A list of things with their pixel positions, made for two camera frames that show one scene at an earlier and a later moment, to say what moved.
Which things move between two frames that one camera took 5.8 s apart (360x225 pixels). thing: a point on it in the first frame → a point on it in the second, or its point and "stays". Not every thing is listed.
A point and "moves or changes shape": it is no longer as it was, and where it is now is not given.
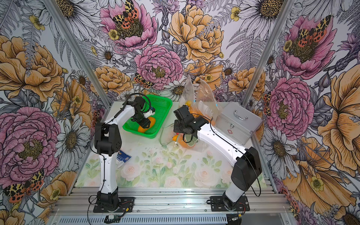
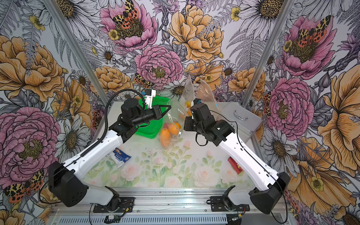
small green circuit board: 112,218 stays
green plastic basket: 162,106 stays
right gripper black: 176,127 → 187,127
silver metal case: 236,122 stays
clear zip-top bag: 189,97 stays
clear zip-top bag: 168,137 moves or changes shape
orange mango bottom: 153,121 → 165,137
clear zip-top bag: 205,100 stays
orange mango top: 180,137 moves or changes shape
